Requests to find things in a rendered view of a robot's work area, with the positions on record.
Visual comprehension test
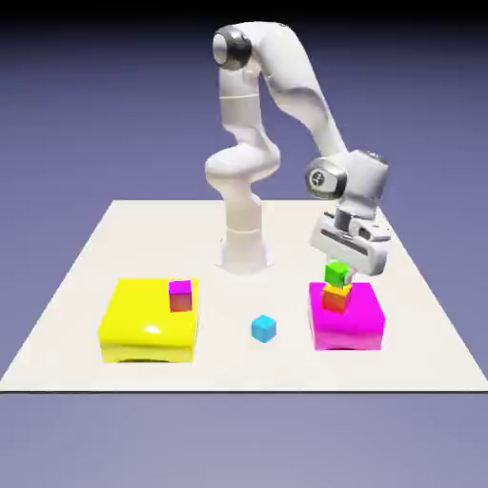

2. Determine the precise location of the large magenta box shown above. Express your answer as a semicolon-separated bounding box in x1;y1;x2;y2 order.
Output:
308;281;386;352

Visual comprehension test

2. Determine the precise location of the small cyan cube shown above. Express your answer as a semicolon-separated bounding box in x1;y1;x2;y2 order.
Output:
251;314;278;343

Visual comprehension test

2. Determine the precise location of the small green cube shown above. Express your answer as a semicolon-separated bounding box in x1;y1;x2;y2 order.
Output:
324;258;351;289

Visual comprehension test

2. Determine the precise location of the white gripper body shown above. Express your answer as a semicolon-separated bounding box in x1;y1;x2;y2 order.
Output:
308;213;393;276

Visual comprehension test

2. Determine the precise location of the small magenta cube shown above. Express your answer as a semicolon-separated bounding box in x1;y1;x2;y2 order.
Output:
168;279;193;314

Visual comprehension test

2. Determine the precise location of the small orange cube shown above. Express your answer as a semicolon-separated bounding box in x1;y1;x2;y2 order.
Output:
321;283;353;315

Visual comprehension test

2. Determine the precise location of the large yellow box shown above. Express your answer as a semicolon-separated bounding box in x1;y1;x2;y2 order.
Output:
97;277;200;364

